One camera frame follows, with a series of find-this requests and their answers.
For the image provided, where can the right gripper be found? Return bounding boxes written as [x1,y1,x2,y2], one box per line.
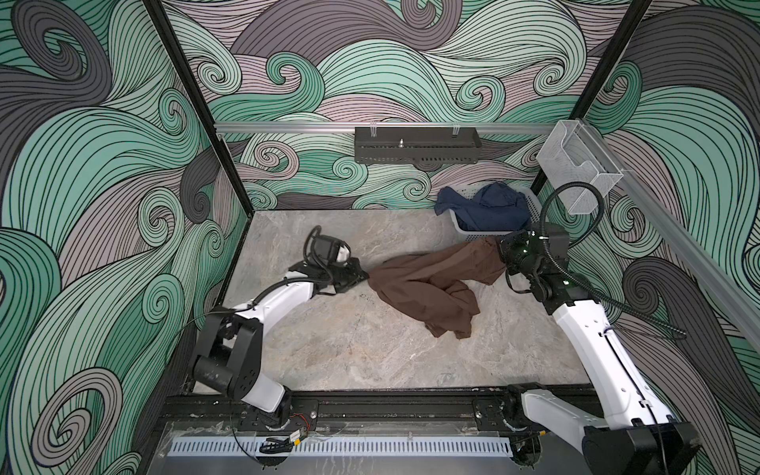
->
[500,228,546,284]

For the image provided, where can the brown trousers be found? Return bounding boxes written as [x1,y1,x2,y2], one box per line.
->
[368,237,506,340]

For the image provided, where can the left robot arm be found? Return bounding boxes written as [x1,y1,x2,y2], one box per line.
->
[190,257,368,415]

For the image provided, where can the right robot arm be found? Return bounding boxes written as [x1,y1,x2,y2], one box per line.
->
[498,225,701,474]

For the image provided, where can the navy blue trousers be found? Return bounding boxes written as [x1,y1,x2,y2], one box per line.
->
[433,183,532,233]

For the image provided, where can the white plastic laundry basket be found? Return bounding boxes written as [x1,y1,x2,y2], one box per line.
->
[447,186,544,241]

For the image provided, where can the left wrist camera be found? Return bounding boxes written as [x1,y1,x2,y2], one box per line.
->
[312,236,352,266]

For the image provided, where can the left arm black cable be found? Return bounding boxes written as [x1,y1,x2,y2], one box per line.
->
[248,224,334,310]

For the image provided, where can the clear plastic wall bin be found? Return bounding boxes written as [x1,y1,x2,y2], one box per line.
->
[538,120,623,198]

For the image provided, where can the black perforated wall tray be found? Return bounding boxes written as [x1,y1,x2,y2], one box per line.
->
[353,126,483,167]

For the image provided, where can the aluminium rail back wall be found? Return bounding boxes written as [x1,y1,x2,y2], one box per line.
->
[215,121,556,137]

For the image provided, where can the aluminium rail wall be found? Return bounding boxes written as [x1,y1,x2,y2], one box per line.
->
[215,121,556,137]
[578,120,759,348]

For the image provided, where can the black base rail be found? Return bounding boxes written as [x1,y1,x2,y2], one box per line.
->
[158,382,602,433]

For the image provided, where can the white slotted cable duct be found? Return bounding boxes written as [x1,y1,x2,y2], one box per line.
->
[167,435,513,458]

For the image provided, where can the aluminium rail right wall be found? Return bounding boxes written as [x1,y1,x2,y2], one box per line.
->
[578,120,759,348]

